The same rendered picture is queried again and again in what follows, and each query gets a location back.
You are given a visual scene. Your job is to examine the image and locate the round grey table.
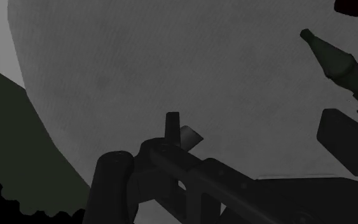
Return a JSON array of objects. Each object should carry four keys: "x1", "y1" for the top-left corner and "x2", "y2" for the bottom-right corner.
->
[{"x1": 7, "y1": 0, "x2": 358, "y2": 224}]

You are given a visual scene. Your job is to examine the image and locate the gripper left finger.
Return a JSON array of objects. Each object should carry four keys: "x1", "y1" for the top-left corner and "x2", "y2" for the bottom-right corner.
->
[{"x1": 82, "y1": 111, "x2": 291, "y2": 224}]

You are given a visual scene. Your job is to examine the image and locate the dark green bottle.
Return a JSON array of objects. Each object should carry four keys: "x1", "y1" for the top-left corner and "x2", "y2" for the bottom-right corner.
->
[{"x1": 299, "y1": 28, "x2": 358, "y2": 104}]

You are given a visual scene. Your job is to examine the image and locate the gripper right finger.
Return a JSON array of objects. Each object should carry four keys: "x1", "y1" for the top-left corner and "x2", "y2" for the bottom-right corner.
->
[{"x1": 316, "y1": 108, "x2": 358, "y2": 188}]

